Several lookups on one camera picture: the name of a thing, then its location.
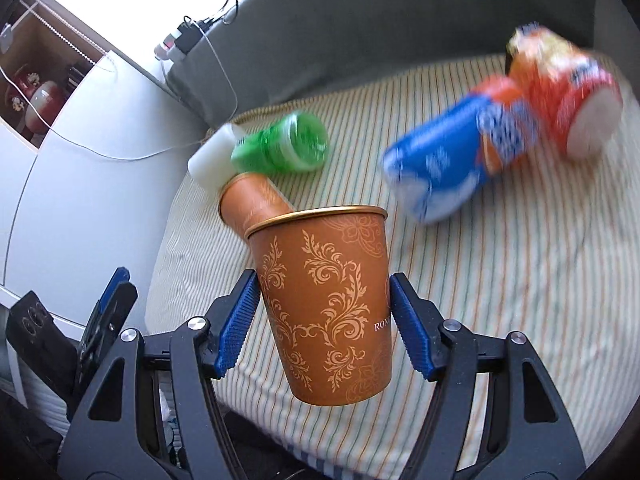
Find wooden wall shelf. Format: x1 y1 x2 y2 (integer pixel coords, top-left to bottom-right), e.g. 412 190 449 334
1 0 111 148

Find green plastic bottle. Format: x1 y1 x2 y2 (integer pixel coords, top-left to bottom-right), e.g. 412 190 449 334
231 112 329 174

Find small orange paper cup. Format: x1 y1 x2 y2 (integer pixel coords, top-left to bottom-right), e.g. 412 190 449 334
218 172 294 240

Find white plastic container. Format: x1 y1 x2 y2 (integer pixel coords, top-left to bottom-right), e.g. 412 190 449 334
188 122 245 193

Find blue Arctic Ocean can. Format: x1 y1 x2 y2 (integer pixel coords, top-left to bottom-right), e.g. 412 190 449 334
381 76 540 224

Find black power adapter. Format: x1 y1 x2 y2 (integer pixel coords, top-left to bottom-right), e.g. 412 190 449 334
175 15 216 54

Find red round ornament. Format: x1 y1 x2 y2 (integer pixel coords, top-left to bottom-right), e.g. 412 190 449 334
6 64 66 134

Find orange patterned paper cup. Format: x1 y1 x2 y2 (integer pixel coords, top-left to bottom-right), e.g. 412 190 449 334
246 205 392 406

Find grey sofa backrest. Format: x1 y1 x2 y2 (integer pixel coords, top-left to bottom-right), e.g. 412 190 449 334
168 0 596 126

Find white cable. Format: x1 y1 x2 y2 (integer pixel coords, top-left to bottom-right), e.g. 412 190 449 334
0 22 239 162

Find orange-labelled plastic jar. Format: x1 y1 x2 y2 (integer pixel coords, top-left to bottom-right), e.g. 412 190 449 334
506 23 624 160

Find white power strip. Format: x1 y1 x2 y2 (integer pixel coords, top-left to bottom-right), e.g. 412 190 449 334
154 29 186 63

